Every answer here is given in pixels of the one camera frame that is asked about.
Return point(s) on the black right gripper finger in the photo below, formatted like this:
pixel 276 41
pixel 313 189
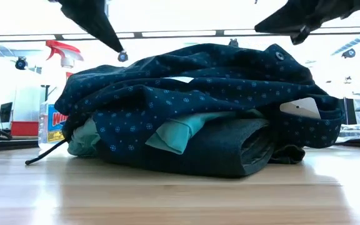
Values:
pixel 299 37
pixel 280 22

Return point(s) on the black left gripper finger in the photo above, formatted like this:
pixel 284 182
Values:
pixel 105 32

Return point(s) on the dark blue patterned garment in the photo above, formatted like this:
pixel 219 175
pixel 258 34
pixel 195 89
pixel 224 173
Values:
pixel 198 90

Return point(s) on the turquoise shorts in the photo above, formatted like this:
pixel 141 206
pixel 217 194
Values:
pixel 177 131

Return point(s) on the black garments pile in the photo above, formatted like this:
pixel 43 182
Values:
pixel 45 153

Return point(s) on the small red storage bin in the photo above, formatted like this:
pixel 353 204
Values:
pixel 24 128

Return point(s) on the black ceiling spotlight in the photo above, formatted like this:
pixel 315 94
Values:
pixel 233 42
pixel 122 57
pixel 20 63
pixel 348 53

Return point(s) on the black room partition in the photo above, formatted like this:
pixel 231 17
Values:
pixel 350 111

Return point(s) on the slim clear spray bottle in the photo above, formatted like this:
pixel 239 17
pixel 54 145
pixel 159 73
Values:
pixel 359 132

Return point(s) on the black background monitor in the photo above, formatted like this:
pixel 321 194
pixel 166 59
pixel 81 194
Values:
pixel 5 112

